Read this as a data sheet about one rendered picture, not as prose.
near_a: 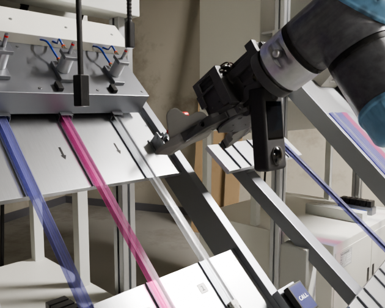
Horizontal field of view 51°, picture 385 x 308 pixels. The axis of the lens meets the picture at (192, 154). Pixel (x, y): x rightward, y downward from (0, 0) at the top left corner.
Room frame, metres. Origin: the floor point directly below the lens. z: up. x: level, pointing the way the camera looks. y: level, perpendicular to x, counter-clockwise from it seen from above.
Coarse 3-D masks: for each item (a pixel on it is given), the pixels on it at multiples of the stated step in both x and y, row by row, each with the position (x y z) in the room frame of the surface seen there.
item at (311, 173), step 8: (288, 152) 0.97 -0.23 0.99; (296, 160) 0.96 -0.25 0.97; (304, 168) 0.95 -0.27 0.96; (312, 176) 0.93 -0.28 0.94; (320, 184) 0.92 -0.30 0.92; (328, 192) 0.91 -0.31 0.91; (336, 200) 0.90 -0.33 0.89; (344, 208) 0.89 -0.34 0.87; (352, 216) 0.88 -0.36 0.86; (360, 224) 0.87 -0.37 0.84; (368, 232) 0.85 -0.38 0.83; (376, 240) 0.84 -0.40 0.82; (384, 248) 0.83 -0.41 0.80
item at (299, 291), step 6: (300, 282) 0.65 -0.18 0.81; (294, 288) 0.63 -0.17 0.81; (300, 288) 0.64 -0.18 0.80; (294, 294) 0.62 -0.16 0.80; (300, 294) 0.63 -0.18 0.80; (306, 294) 0.63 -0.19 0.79; (300, 300) 0.62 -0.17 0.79; (306, 300) 0.62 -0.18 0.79; (312, 300) 0.63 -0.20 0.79; (306, 306) 0.61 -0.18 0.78; (312, 306) 0.62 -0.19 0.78
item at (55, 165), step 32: (32, 128) 0.68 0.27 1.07; (96, 128) 0.76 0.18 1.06; (128, 128) 0.81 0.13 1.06; (0, 160) 0.59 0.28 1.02; (32, 160) 0.62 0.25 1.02; (64, 160) 0.66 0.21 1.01; (96, 160) 0.69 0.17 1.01; (128, 160) 0.74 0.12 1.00; (160, 160) 0.78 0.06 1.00; (0, 192) 0.55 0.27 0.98; (64, 192) 0.61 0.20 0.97
